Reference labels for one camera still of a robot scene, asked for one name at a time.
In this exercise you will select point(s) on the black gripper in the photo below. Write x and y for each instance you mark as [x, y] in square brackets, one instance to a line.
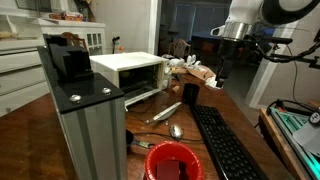
[226, 60]

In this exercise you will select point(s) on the black computer keyboard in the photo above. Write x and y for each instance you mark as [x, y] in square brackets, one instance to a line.
[226, 143]

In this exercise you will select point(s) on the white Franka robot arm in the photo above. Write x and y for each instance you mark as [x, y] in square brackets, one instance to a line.
[243, 13]

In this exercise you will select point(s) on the white crumpled tissue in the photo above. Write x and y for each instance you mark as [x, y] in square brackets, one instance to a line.
[211, 82]

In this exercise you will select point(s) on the black mug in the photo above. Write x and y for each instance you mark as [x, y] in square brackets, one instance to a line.
[190, 94]

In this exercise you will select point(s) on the light wooden block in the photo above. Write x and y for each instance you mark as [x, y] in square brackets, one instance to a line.
[175, 88]

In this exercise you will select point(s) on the white VR headset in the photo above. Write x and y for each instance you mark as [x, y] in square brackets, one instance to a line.
[176, 62]

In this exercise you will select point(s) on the wooden dining chair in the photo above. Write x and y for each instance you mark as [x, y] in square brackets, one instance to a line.
[75, 40]
[181, 48]

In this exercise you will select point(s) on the silver metal spoon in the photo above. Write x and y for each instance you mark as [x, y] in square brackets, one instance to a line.
[176, 131]

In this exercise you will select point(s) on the small silver bolt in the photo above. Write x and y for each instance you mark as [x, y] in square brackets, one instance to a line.
[166, 123]

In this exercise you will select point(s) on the robot mounting platform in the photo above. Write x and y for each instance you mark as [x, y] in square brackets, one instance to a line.
[290, 133]

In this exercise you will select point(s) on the white toaster oven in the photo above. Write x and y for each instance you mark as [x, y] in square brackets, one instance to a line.
[133, 71]

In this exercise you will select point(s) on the red plastic bowl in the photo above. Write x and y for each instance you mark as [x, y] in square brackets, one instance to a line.
[156, 160]

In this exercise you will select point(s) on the dark red block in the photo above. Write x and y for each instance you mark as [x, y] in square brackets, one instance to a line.
[168, 170]

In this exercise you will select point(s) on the black measuring cup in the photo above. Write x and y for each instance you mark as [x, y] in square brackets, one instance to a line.
[133, 141]

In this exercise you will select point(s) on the white cabinet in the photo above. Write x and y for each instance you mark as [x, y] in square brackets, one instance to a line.
[20, 63]

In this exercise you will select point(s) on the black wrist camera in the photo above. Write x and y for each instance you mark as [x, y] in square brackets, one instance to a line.
[270, 40]

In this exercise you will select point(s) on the aluminium camera post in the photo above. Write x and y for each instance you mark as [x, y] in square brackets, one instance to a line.
[86, 126]

